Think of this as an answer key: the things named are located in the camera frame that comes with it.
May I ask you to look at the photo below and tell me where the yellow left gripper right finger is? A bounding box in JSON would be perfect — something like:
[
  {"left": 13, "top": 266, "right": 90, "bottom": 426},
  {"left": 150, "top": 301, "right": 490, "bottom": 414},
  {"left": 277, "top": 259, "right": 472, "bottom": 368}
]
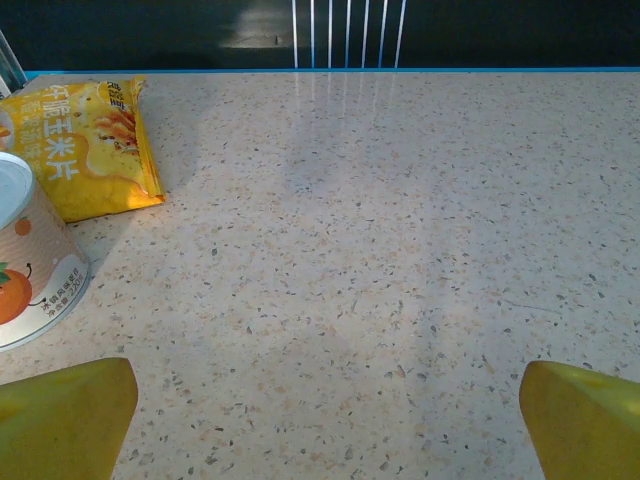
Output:
[{"left": 518, "top": 360, "right": 640, "bottom": 480}]

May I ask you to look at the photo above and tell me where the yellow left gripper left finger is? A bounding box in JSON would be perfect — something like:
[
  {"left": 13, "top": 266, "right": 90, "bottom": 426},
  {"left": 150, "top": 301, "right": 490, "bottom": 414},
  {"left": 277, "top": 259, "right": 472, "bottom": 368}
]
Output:
[{"left": 0, "top": 356, "right": 139, "bottom": 480}]

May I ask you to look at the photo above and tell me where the white can with orange print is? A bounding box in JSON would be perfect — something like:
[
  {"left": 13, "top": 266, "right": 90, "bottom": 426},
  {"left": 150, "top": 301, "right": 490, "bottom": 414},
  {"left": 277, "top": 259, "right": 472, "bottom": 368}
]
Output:
[{"left": 0, "top": 151, "right": 93, "bottom": 352}]

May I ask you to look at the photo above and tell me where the yellow corn chip snack bag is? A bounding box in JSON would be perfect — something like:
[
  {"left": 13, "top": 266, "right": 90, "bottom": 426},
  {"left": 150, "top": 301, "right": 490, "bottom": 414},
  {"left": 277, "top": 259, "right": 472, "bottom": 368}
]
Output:
[{"left": 0, "top": 75, "right": 167, "bottom": 224}]

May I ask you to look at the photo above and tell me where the aluminium frame post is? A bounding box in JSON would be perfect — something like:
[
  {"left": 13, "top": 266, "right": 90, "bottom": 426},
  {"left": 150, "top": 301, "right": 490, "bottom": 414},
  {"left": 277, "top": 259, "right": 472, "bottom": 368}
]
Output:
[{"left": 0, "top": 28, "right": 29, "bottom": 101}]

